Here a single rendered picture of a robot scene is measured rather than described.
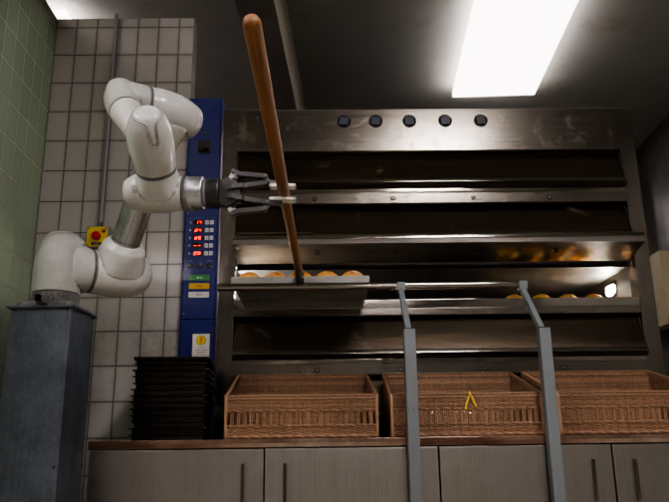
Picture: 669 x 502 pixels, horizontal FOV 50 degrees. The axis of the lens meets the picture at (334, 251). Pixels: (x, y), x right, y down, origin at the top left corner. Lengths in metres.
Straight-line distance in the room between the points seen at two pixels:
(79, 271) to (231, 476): 0.87
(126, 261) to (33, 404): 0.55
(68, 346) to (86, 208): 1.15
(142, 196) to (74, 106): 1.83
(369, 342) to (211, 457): 0.92
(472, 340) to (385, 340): 0.38
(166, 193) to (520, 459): 1.52
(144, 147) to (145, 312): 1.55
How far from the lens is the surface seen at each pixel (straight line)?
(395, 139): 3.45
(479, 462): 2.64
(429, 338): 3.20
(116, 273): 2.60
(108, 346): 3.30
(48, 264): 2.57
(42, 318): 2.51
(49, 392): 2.46
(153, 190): 1.89
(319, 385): 3.10
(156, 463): 2.65
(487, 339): 3.24
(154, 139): 1.82
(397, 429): 2.66
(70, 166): 3.58
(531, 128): 3.59
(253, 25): 1.19
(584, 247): 3.36
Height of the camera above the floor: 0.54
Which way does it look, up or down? 15 degrees up
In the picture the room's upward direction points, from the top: 1 degrees counter-clockwise
